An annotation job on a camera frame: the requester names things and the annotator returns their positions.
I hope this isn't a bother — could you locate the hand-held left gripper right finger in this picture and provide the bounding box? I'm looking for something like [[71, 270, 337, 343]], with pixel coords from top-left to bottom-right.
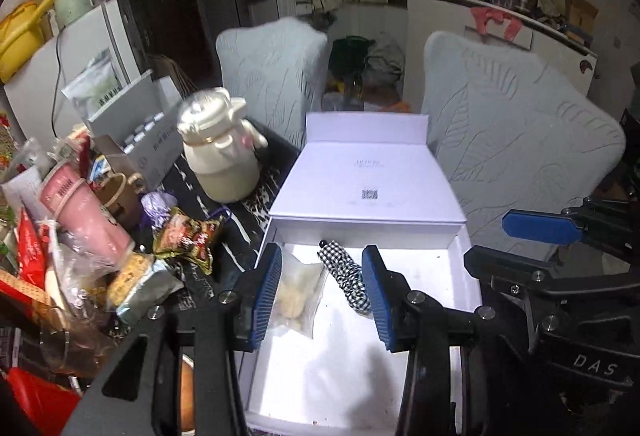
[[361, 245, 502, 436]]

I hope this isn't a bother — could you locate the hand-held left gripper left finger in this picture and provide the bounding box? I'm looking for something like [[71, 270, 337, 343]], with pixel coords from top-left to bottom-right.
[[60, 243, 283, 436]]

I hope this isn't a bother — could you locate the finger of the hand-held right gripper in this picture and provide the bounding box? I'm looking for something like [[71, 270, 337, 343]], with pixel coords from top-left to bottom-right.
[[463, 245, 557, 299], [502, 197, 640, 263]]

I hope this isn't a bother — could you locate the clear bag with cream item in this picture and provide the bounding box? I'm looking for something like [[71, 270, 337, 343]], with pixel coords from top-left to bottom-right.
[[267, 252, 328, 340]]

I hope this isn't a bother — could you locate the black white checkered scrunchie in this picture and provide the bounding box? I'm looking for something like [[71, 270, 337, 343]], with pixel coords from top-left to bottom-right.
[[317, 239, 373, 317]]

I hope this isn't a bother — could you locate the white lidded gift box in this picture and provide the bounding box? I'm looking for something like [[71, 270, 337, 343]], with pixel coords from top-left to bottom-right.
[[239, 112, 483, 434]]

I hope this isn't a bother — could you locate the red gold snack packet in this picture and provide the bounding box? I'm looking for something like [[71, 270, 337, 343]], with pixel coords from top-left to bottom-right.
[[152, 207, 228, 274]]

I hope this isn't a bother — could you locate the light blue covered chair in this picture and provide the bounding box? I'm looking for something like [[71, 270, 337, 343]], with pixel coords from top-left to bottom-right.
[[216, 16, 329, 149], [421, 31, 627, 263]]

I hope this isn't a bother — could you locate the teal biscuit packet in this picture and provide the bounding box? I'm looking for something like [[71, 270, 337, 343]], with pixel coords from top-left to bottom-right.
[[105, 252, 185, 328]]

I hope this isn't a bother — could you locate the purple candy wrapper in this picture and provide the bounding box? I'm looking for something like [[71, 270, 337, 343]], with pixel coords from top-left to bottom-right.
[[141, 191, 178, 229]]

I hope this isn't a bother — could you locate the cream bear-shaped jug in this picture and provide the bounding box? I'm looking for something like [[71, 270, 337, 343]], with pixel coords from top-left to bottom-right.
[[177, 87, 269, 204]]

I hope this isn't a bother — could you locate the brown mug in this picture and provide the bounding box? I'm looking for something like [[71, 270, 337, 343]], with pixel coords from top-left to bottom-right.
[[95, 172, 147, 229]]

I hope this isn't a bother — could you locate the clear glass tumbler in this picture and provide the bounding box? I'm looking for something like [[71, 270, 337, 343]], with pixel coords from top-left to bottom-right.
[[40, 311, 117, 374]]

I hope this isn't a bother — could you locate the pink cup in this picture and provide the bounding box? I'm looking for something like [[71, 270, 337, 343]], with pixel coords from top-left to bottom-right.
[[40, 165, 136, 267]]

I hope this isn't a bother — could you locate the white carton of small bottles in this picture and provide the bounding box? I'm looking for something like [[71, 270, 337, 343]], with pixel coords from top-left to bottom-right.
[[87, 70, 183, 187]]

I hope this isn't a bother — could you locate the pink cloth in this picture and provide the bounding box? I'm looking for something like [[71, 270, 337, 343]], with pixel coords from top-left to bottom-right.
[[472, 6, 523, 42]]

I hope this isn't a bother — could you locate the open small cardboard box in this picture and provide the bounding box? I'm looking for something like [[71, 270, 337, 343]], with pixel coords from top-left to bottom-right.
[[565, 0, 599, 36]]

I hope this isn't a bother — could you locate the white cabinet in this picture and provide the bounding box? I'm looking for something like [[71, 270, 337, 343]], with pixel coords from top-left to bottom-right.
[[407, 0, 598, 98]]

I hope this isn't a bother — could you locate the grey bag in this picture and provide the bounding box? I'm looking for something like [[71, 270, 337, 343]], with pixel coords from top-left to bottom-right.
[[362, 34, 406, 87]]

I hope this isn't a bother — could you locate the red plastic container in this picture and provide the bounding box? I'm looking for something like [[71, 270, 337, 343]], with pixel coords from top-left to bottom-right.
[[0, 366, 82, 436]]

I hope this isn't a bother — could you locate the green bag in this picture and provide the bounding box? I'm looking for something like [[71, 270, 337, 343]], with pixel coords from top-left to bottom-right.
[[330, 36, 373, 78]]

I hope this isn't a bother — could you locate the green white pouch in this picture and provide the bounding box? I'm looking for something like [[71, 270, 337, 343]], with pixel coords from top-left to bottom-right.
[[61, 54, 128, 122]]

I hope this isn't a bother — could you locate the white fridge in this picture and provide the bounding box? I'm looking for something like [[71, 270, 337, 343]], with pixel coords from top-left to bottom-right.
[[2, 0, 143, 137]]

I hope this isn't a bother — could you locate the dark door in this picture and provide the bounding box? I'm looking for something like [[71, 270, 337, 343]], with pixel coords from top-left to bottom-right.
[[125, 0, 217, 83]]

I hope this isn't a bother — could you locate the yellow pot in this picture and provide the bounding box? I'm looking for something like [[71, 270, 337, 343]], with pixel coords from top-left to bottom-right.
[[0, 0, 60, 84]]

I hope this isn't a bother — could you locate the black power cable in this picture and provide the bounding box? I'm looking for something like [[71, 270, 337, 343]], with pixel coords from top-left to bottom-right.
[[51, 29, 69, 137]]

